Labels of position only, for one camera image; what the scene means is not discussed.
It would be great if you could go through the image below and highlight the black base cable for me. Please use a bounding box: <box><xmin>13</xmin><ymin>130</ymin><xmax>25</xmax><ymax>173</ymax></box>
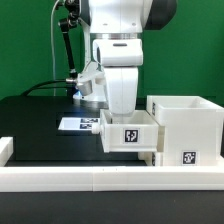
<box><xmin>20</xmin><ymin>78</ymin><xmax>80</xmax><ymax>97</ymax></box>

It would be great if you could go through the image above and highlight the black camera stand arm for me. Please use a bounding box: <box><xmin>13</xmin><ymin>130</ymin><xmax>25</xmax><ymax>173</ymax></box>
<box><xmin>56</xmin><ymin>0</ymin><xmax>82</xmax><ymax>79</ymax></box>

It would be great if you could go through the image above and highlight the white L-shaped barrier fence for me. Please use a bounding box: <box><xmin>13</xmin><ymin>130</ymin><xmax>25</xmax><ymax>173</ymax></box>
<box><xmin>0</xmin><ymin>137</ymin><xmax>224</xmax><ymax>192</ymax></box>

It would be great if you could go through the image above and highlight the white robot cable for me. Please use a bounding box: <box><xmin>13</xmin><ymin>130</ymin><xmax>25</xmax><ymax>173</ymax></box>
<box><xmin>49</xmin><ymin>0</ymin><xmax>68</xmax><ymax>88</ymax></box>

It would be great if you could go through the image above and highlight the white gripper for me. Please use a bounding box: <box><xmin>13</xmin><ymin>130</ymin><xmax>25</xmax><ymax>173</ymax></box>
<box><xmin>93</xmin><ymin>39</ymin><xmax>143</xmax><ymax>116</ymax></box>

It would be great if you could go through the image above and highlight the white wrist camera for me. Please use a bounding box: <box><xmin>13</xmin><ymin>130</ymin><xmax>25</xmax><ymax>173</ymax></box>
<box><xmin>77</xmin><ymin>61</ymin><xmax>105</xmax><ymax>96</ymax></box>

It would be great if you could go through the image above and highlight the fiducial marker sheet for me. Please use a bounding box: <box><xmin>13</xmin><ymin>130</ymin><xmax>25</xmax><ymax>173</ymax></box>
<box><xmin>58</xmin><ymin>117</ymin><xmax>100</xmax><ymax>131</ymax></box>

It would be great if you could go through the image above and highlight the white drawer cabinet box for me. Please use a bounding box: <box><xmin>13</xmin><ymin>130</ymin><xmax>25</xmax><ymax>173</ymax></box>
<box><xmin>146</xmin><ymin>96</ymin><xmax>224</xmax><ymax>166</ymax></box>

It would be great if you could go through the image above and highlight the white drawer with knob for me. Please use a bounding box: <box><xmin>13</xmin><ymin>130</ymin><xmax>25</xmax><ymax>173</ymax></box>
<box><xmin>138</xmin><ymin>152</ymin><xmax>163</xmax><ymax>166</ymax></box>

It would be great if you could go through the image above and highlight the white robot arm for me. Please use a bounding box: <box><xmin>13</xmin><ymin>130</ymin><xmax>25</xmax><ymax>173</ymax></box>
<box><xmin>77</xmin><ymin>0</ymin><xmax>177</xmax><ymax>117</ymax></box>

